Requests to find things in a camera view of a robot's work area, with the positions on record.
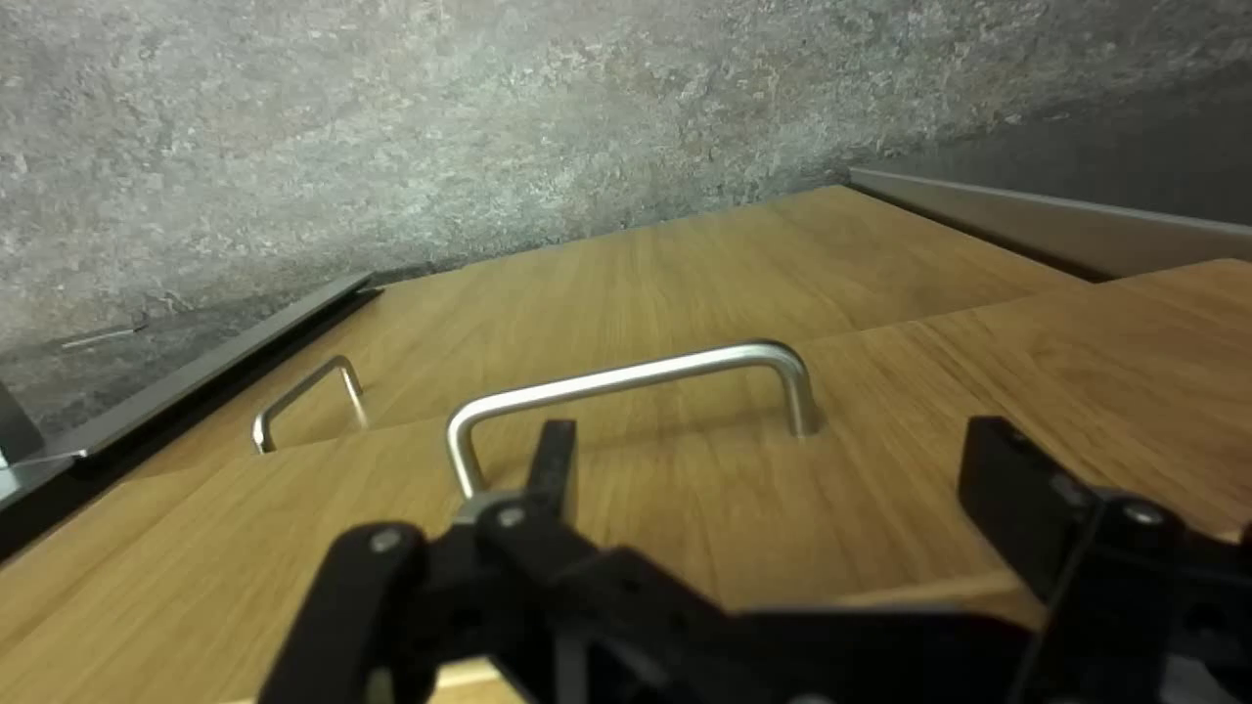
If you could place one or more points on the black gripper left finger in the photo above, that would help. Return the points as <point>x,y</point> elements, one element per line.
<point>550,456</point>

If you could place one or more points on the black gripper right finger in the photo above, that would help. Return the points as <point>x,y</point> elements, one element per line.
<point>1031,502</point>

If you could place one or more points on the wooden lower cabinet door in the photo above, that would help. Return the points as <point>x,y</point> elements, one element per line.
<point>651,275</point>

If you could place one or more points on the dark steel dishwasher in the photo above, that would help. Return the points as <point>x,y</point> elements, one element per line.
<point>132,377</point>

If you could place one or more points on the grey metal trim strip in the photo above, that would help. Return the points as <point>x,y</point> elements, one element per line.
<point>1043,218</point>

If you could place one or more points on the white drawer wooden front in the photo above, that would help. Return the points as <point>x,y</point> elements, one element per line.
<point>848,521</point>

